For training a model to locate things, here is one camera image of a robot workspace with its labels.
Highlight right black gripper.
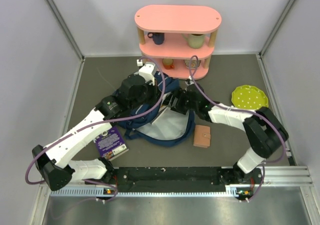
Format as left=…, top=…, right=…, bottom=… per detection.
left=161, top=86, right=199, bottom=115

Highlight navy blue backpack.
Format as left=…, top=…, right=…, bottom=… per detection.
left=118, top=71, right=196, bottom=148

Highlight purple book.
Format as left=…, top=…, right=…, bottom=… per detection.
left=93, top=127, right=129, bottom=161

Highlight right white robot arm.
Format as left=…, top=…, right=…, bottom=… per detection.
left=164, top=83, right=289, bottom=184

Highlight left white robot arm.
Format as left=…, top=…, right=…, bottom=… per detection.
left=31, top=72, right=167, bottom=191

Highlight orange cup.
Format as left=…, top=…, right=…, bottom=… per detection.
left=162, top=58, right=175, bottom=70

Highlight patterned ceramic bowl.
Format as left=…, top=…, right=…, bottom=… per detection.
left=184, top=59, right=202, bottom=70

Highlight tan leather wallet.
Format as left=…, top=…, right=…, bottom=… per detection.
left=193, top=125, right=211, bottom=148

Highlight dark blue mug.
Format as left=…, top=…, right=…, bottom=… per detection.
left=147, top=32, right=165, bottom=45

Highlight pink three-tier shelf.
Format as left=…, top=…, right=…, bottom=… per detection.
left=134, top=4, right=222, bottom=80

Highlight pale green mug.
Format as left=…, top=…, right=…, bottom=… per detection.
left=182, top=33, right=206, bottom=49

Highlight green polka dot plate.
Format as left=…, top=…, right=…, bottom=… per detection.
left=231, top=85, right=269, bottom=110

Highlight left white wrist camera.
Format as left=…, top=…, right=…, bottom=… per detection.
left=136, top=59, right=157, bottom=86

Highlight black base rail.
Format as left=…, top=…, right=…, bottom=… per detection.
left=84, top=166, right=253, bottom=193

